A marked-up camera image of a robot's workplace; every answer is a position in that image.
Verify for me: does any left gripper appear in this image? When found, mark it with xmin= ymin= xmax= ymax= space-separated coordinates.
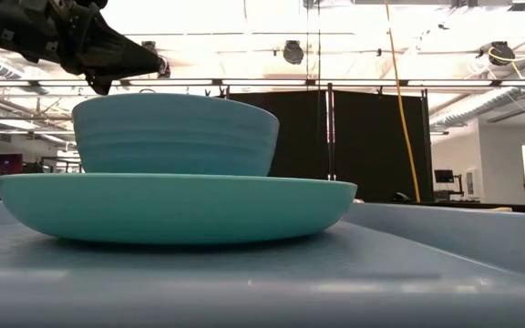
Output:
xmin=0 ymin=0 xmax=163 ymax=97

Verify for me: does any blue-teal bowl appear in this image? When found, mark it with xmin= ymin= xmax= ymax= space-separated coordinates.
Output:
xmin=71 ymin=92 xmax=281 ymax=178

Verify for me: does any teal plate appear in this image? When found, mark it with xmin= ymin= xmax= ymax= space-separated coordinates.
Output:
xmin=0 ymin=172 xmax=358 ymax=246

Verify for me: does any blue plastic tray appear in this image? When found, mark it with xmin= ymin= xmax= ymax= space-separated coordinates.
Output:
xmin=0 ymin=200 xmax=525 ymax=328

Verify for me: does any black divider screen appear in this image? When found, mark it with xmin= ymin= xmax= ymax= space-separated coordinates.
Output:
xmin=223 ymin=88 xmax=435 ymax=205

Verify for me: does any small black monitor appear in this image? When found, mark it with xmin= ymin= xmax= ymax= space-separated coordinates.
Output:
xmin=434 ymin=169 xmax=456 ymax=185

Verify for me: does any black ceiling cable reel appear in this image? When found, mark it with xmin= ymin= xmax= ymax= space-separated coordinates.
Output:
xmin=489 ymin=40 xmax=517 ymax=67
xmin=141 ymin=40 xmax=172 ymax=79
xmin=283 ymin=39 xmax=305 ymax=66

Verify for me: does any dark wall screen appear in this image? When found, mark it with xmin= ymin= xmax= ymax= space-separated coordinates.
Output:
xmin=0 ymin=153 xmax=25 ymax=177

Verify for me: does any horizontal overhead rail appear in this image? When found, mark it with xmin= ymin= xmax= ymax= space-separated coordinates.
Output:
xmin=0 ymin=77 xmax=525 ymax=90

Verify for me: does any yellow hanging cable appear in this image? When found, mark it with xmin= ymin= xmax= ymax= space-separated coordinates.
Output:
xmin=383 ymin=0 xmax=423 ymax=204

